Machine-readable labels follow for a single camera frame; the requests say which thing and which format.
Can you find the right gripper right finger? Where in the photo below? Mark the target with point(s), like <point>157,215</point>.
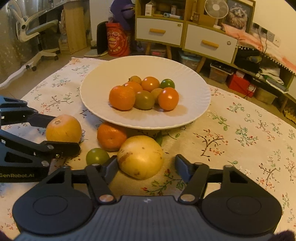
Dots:
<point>204,182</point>

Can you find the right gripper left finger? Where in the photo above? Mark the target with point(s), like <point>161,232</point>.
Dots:
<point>86,186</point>

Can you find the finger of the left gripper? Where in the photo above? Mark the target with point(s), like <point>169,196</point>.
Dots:
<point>15,111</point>
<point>16,149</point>

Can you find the green tomato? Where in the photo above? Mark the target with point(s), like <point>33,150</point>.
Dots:
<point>97,156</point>

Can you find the large pale round melon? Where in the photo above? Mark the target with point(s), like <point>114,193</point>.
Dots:
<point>64,128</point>

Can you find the pale streaked melon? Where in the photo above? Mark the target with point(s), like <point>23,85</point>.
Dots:
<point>140,157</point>

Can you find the orange mandarin with stem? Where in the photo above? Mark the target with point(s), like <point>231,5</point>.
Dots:
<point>122,98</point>

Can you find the red-orange tomato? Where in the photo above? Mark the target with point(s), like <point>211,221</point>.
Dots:
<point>168,99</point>

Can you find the floral white tablecloth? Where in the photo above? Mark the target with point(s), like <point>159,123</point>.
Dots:
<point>232,131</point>

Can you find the olive green tomato plate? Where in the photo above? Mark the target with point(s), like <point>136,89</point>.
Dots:
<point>144,100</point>

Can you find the white office chair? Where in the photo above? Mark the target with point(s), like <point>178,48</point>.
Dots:
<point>24,34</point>

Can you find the white fluted plate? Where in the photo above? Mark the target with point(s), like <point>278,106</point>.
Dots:
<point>193,91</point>

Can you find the orange tomato front plate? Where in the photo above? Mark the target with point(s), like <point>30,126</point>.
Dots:
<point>134,85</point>

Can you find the orange tomato plate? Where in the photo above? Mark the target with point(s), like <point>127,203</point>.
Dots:
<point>134,85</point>
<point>150,83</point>

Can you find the small tan fruit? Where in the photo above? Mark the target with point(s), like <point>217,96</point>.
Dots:
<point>155,93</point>

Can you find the red box under shelf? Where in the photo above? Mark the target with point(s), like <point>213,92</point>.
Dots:
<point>241,85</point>

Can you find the small green tomato plate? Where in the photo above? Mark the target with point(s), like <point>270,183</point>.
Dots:
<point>167,83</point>

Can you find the orange tomato back plate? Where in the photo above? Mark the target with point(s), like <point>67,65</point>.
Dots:
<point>150,83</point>

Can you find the red orange printed bag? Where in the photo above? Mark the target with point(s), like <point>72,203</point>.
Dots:
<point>118,40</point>

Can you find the low tv shelf unit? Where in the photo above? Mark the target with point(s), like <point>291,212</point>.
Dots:
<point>266,70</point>

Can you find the right white drawer cabinet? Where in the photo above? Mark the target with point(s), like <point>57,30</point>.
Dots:
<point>202,38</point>

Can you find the white drawer cabinet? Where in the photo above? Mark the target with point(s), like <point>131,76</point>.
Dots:
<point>202,38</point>
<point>160,22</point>

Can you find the pink cloth on shelf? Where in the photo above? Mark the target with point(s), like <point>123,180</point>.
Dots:
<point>260,43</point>

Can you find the purple plush toy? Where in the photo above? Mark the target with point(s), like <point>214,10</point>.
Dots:
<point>123,13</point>

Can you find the left white drawer cabinet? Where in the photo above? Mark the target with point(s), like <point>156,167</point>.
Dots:
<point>160,22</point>

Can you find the white desk fan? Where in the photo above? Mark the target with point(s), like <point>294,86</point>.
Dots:
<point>217,9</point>

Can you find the cat picture frame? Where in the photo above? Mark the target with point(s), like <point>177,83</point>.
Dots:
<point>240,14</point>

